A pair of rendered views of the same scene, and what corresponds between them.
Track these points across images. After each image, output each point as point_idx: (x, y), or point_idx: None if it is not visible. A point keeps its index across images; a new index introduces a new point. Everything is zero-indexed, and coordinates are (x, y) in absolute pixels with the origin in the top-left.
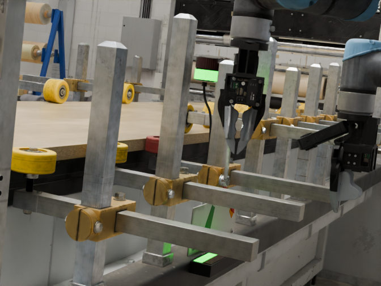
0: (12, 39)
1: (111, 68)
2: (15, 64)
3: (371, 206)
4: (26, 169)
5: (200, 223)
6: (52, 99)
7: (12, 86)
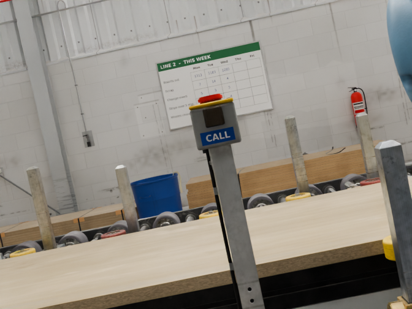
0: (225, 186)
1: (382, 168)
2: (236, 202)
3: None
4: (390, 257)
5: None
6: None
7: (238, 219)
